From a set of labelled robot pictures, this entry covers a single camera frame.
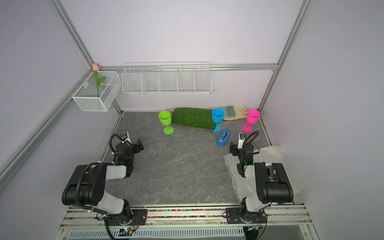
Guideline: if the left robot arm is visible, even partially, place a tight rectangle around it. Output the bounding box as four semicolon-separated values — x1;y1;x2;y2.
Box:
62;133;147;226

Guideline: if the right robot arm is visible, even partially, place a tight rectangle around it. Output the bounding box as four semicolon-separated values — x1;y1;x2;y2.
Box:
224;131;294;225

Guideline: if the bubble wrap sheet stack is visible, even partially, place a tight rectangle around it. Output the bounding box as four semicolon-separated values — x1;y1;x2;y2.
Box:
224;145;307;201

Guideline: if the pink plastic wine glass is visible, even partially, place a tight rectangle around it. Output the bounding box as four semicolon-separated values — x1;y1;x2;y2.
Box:
242;109;261;133

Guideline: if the blue plastic wine glass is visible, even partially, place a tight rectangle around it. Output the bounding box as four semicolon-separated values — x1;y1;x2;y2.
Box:
212;109;224;132

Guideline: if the blue tape dispenser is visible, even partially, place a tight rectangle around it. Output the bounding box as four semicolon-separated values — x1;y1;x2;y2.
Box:
217;130;231;147

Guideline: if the beige work glove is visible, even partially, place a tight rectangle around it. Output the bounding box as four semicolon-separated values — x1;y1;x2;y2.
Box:
221;106;249;121

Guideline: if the green artificial grass mat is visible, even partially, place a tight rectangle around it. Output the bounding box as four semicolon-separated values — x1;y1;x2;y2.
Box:
172;108;216;130

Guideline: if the white mesh corner basket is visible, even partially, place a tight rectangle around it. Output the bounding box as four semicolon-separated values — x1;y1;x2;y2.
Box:
72;71;122;112

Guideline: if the white vent grille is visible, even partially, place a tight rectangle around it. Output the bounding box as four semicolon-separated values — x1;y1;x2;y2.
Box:
67;226;245;240

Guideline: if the artificial tulip flower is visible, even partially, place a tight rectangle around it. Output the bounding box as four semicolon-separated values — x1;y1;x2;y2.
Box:
92;63;106;97

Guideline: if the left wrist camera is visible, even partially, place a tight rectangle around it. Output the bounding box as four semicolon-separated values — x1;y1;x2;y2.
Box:
120;132;132;145

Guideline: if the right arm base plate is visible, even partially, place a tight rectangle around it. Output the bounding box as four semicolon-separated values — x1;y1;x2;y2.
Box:
222;207;268;224

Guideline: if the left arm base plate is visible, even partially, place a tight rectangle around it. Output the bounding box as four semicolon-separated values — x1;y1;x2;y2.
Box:
106;209;148;227

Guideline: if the white wire wall basket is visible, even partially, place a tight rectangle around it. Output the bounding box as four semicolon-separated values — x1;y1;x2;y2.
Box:
122;62;213;95

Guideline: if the aluminium front rail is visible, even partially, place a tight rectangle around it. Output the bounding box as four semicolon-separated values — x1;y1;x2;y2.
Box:
61;204;313;229

